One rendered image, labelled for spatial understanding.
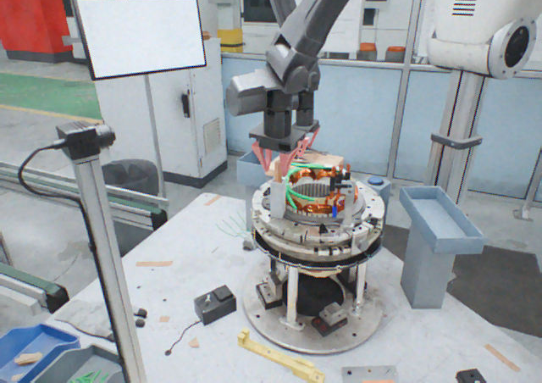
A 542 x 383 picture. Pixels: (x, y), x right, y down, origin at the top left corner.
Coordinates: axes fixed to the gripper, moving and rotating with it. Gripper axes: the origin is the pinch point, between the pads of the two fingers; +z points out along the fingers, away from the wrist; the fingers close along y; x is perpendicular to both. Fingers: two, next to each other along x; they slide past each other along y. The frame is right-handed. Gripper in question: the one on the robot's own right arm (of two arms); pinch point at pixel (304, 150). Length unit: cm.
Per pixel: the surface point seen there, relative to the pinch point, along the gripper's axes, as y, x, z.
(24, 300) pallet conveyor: 62, -67, 35
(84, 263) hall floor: -13, -153, 106
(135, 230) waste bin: -31, -123, 84
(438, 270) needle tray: 22, 45, 18
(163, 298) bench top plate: 50, -24, 29
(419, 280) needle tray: 24, 41, 21
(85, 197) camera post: 78, -3, -23
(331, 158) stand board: -1.8, 8.8, 2.5
